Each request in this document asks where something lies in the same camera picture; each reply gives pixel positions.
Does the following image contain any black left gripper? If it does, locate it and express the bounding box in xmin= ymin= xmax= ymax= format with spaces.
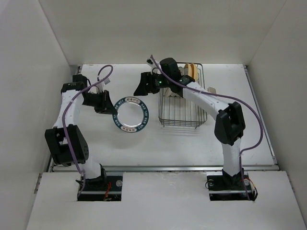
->
xmin=83 ymin=90 xmax=118 ymax=115

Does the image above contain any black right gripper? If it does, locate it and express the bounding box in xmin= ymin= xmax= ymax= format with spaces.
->
xmin=133 ymin=71 xmax=171 ymax=96

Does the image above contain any white plate dark patterned rim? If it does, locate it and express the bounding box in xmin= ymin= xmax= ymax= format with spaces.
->
xmin=113 ymin=96 xmax=149 ymax=133

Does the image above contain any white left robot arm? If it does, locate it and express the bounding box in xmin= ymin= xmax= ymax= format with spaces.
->
xmin=45 ymin=80 xmax=117 ymax=190

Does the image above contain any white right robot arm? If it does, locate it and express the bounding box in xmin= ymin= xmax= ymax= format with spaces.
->
xmin=134 ymin=57 xmax=246 ymax=189

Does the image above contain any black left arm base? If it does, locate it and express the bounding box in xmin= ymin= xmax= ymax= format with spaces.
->
xmin=76 ymin=175 xmax=123 ymax=202

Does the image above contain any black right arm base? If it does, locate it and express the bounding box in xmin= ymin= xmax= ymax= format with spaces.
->
xmin=205 ymin=173 xmax=258 ymax=201

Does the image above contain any cream white plate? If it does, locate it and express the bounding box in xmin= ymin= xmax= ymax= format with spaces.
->
xmin=165 ymin=88 xmax=178 ymax=97

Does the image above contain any beige cutlery holder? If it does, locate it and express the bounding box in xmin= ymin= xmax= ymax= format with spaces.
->
xmin=207 ymin=87 xmax=216 ymax=94

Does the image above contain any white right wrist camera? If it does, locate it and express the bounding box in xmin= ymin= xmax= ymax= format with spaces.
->
xmin=146 ymin=58 xmax=155 ymax=67

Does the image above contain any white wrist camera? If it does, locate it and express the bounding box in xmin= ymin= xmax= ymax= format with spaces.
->
xmin=97 ymin=76 xmax=110 ymax=88
xmin=146 ymin=58 xmax=155 ymax=67

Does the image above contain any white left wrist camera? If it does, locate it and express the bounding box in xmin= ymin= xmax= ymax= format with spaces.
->
xmin=97 ymin=76 xmax=110 ymax=88

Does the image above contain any grey wire dish rack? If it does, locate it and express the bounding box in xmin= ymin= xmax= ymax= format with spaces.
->
xmin=158 ymin=62 xmax=208 ymax=128

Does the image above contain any aluminium rail front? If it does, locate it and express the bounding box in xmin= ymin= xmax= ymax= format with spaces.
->
xmin=33 ymin=165 xmax=280 ymax=194

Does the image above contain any aluminium rail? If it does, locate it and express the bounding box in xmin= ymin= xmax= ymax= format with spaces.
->
xmin=33 ymin=165 xmax=280 ymax=194
xmin=243 ymin=65 xmax=279 ymax=168

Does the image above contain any aluminium rail right side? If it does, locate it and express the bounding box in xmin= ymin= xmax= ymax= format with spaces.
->
xmin=243 ymin=65 xmax=279 ymax=168

